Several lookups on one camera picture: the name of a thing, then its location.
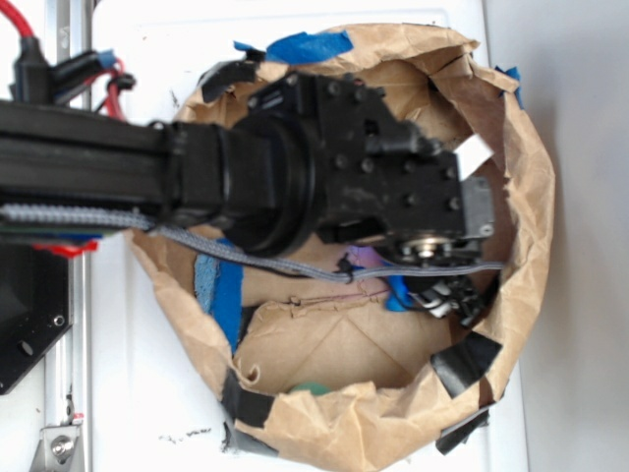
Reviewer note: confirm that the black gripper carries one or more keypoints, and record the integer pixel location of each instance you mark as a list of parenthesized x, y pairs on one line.
[(349, 172)]

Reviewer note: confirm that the blue plastic bottle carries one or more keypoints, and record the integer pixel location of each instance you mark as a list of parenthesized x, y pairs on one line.
[(398, 297)]

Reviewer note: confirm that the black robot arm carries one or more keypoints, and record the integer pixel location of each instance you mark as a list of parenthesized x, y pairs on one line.
[(69, 177)]

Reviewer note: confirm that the black tape right piece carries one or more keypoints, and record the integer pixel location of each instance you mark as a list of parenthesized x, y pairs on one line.
[(463, 364)]

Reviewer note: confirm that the black tape bottom right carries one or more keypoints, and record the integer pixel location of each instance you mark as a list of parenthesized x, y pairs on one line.
[(453, 436)]

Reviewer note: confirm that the white paper tag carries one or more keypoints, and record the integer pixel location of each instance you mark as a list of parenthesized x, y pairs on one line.
[(471, 154)]

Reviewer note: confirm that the brown paper bag bin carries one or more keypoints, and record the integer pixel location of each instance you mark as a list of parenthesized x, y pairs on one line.
[(386, 401)]

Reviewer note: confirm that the green ball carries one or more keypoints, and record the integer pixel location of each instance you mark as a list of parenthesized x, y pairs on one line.
[(314, 388)]

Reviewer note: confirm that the blue sponge piece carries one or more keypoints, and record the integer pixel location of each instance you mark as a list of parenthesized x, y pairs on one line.
[(218, 288)]

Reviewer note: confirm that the black tape bottom left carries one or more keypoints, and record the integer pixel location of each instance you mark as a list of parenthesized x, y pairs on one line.
[(249, 407)]

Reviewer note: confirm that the blue tape right strip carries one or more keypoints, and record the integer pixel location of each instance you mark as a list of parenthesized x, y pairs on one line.
[(514, 74)]

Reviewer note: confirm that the blue tape strip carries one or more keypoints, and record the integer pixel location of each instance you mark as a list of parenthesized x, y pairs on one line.
[(302, 48), (514, 74)]

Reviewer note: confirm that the blue tape top strip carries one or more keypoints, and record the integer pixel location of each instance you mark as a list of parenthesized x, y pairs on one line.
[(302, 48)]

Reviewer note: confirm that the black tape top left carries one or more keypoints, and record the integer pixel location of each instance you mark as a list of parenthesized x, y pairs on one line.
[(221, 76)]

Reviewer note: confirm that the aluminium extrusion rail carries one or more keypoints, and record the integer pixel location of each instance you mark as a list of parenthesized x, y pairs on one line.
[(68, 363)]

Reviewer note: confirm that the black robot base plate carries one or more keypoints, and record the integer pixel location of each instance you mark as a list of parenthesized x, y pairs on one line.
[(35, 309)]

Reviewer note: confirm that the metal corner bracket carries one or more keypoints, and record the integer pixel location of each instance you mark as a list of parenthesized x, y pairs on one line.
[(60, 449)]

